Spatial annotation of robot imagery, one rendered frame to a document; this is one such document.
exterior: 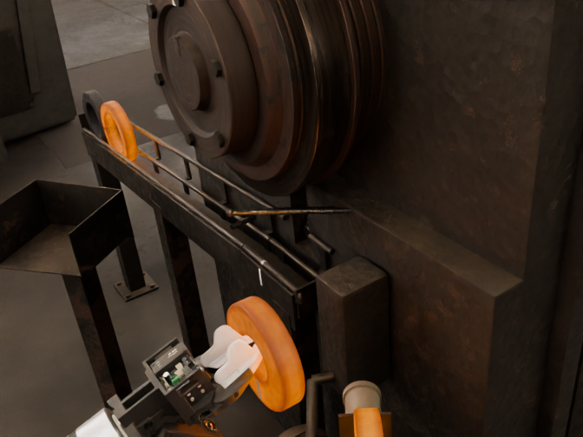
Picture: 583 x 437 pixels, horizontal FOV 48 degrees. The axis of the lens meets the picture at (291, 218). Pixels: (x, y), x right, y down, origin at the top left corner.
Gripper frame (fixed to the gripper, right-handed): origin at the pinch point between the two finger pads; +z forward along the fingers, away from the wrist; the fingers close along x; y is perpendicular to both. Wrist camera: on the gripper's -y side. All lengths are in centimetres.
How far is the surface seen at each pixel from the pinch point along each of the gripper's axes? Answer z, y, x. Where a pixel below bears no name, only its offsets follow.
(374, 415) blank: 5.2, -7.9, -14.5
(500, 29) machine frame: 42.2, 25.1, -7.3
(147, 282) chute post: 0, -89, 141
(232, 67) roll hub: 19.2, 26.2, 19.9
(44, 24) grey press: 43, -43, 324
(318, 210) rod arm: 22.8, -3.3, 18.4
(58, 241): -15, -23, 90
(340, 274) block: 18.7, -10.2, 10.3
